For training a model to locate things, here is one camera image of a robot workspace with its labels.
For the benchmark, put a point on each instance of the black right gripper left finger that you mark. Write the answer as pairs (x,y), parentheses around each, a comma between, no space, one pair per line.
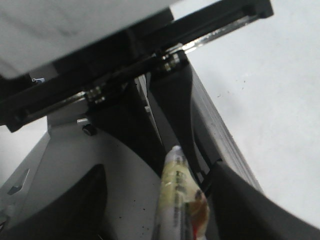
(120,112)

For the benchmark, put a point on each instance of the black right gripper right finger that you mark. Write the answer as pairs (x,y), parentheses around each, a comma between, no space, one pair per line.
(179,113)

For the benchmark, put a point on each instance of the white marker with tape wad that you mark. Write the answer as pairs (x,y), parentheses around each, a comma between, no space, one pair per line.
(182,211)

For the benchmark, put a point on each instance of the white whiteboard with metal frame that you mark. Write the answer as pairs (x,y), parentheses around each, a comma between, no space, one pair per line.
(264,80)

